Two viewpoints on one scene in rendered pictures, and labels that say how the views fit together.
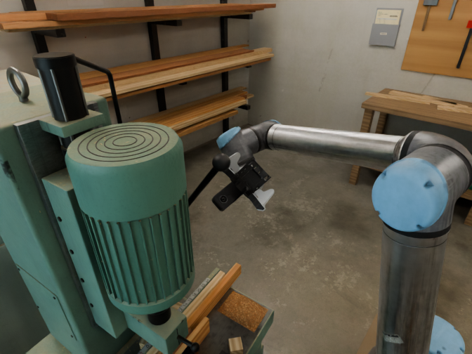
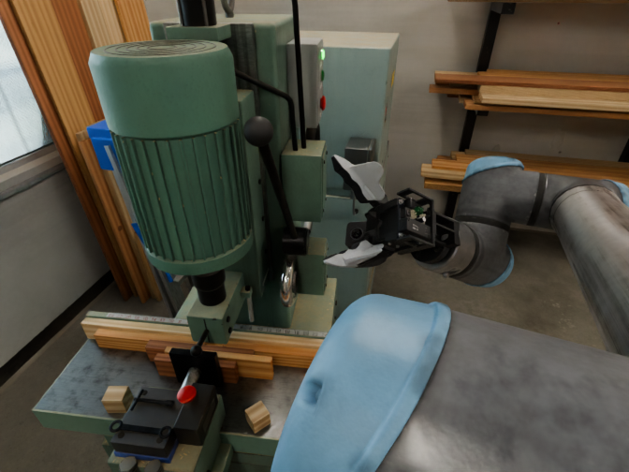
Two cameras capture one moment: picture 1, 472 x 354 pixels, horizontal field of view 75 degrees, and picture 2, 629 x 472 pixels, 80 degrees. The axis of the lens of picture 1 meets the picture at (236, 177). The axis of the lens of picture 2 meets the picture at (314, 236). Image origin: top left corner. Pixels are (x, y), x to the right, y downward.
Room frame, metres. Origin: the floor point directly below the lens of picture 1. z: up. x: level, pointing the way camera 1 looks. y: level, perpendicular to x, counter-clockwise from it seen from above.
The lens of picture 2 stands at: (0.38, -0.39, 1.57)
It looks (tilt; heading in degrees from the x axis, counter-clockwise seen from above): 34 degrees down; 64
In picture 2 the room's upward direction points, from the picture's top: straight up
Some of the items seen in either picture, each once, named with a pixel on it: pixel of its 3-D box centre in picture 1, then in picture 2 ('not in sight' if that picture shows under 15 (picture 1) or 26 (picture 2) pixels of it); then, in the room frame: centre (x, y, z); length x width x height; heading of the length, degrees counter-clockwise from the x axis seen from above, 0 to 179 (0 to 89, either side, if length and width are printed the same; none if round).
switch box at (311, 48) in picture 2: not in sight; (306, 82); (0.73, 0.37, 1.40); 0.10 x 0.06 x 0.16; 57
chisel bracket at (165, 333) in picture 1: (156, 322); (220, 307); (0.45, 0.19, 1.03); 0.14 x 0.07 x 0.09; 57
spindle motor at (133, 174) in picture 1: (140, 219); (184, 161); (0.44, 0.17, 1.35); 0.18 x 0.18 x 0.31
